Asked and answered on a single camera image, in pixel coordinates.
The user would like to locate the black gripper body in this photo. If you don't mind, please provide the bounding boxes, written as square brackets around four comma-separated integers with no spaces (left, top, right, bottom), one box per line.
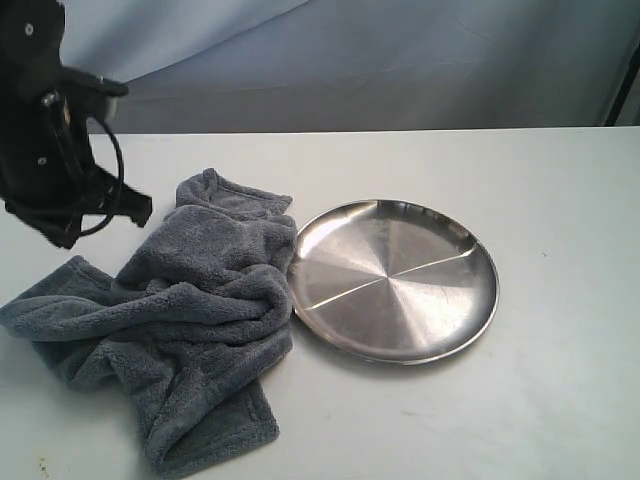
[1,1,95,220]

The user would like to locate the grey fleece towel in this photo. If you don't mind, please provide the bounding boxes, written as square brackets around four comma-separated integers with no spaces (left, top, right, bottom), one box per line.
[1,169,297,479]

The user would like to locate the grey backdrop cloth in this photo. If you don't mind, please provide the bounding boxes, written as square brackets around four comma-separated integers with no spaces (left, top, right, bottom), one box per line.
[61,1,639,133]

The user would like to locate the round stainless steel plate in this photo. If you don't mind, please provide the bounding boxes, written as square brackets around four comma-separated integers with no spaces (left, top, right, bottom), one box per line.
[288,199,500,365]

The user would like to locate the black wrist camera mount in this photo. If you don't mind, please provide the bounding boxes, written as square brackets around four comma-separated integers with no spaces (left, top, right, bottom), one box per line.
[60,67,129,121]

